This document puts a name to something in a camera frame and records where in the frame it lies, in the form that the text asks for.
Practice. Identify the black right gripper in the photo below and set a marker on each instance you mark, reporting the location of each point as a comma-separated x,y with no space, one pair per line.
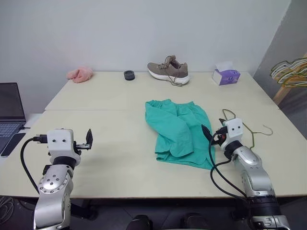
220,136

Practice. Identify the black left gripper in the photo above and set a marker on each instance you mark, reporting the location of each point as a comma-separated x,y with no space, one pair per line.
82,146

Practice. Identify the green shorts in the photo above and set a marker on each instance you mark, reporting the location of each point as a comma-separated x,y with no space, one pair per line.
175,129

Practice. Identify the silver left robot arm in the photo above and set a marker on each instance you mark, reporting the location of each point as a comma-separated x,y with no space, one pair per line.
51,189

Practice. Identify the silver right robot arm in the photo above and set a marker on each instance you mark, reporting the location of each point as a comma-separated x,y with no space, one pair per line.
254,175

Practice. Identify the purple and white tissue box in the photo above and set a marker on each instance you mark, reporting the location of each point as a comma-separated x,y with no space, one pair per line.
226,76

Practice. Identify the pink fluffy slipper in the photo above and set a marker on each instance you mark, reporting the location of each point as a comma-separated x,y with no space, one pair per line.
80,74

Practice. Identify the brown sneaker with white sole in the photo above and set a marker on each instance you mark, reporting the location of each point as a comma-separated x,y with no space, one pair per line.
165,70

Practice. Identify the small black round container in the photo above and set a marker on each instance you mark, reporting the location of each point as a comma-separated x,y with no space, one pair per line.
129,75

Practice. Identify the black smartphone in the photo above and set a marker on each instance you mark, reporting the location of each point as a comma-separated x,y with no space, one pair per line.
13,145

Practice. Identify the wooden clothes rack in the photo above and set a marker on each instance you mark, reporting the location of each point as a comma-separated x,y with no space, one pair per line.
284,92

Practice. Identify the dark grey laptop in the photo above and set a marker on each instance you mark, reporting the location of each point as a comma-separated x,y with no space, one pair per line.
9,107

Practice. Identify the dark rounded shape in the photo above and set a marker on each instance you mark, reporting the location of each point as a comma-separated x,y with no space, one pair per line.
141,222
192,221

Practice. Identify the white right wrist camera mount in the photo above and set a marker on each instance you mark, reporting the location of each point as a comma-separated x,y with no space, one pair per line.
233,130

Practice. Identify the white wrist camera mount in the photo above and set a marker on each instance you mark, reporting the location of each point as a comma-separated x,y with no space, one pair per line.
60,141
233,130

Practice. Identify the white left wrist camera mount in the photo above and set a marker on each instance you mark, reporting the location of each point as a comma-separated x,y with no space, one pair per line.
60,141

